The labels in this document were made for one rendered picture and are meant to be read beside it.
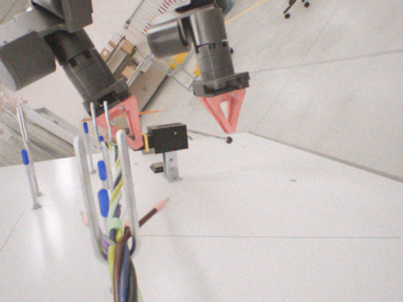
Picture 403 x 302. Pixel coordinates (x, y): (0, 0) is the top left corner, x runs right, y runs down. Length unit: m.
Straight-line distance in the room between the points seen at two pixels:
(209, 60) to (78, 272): 0.35
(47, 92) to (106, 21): 2.44
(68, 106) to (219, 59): 8.26
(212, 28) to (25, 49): 0.26
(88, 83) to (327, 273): 0.36
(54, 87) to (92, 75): 8.28
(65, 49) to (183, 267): 0.31
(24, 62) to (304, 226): 0.37
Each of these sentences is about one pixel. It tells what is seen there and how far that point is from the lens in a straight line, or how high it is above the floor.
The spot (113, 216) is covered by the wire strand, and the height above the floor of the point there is 1.21.
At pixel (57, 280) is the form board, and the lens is 0.31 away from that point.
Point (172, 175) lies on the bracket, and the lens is 0.50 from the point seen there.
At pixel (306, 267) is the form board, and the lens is 0.28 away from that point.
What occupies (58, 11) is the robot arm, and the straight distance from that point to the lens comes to 0.41.
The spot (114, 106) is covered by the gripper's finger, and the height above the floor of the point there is 1.23.
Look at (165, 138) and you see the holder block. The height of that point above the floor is 1.13.
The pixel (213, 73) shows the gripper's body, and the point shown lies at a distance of 0.49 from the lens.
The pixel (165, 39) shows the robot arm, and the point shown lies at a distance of 0.51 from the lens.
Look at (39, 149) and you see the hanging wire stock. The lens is 1.19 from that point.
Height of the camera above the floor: 1.25
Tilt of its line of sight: 21 degrees down
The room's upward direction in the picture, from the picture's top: 54 degrees counter-clockwise
